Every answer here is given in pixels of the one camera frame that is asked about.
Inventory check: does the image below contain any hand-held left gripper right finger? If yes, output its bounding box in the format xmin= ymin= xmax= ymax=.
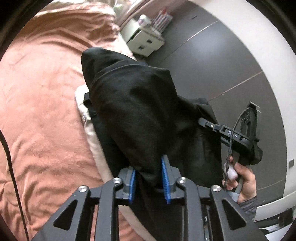
xmin=161 ymin=155 xmax=270 ymax=241

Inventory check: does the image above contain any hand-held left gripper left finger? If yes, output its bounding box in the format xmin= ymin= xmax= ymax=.
xmin=31 ymin=168 xmax=137 ymax=241

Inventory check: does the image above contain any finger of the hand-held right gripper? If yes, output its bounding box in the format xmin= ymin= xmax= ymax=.
xmin=198 ymin=118 xmax=223 ymax=131

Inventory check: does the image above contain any large black garment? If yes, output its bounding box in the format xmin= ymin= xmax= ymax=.
xmin=80 ymin=47 xmax=228 ymax=241

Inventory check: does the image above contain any person's right forearm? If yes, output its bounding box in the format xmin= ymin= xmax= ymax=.
xmin=238 ymin=195 xmax=258 ymax=220

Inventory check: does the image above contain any person's right hand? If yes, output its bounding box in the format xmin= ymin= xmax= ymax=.
xmin=222 ymin=156 xmax=257 ymax=204

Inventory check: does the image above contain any white bedside cabinet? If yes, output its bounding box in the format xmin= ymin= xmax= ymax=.
xmin=120 ymin=19 xmax=166 ymax=57

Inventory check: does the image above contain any rack of red-white items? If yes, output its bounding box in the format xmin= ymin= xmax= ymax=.
xmin=151 ymin=8 xmax=174 ymax=32

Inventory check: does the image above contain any pink-brown blanket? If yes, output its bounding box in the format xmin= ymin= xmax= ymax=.
xmin=0 ymin=3 xmax=139 ymax=241

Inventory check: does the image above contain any white bottle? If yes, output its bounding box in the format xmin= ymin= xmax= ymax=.
xmin=138 ymin=14 xmax=151 ymax=27

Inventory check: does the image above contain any pink curtain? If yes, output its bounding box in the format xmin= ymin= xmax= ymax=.
xmin=116 ymin=0 xmax=151 ymax=26

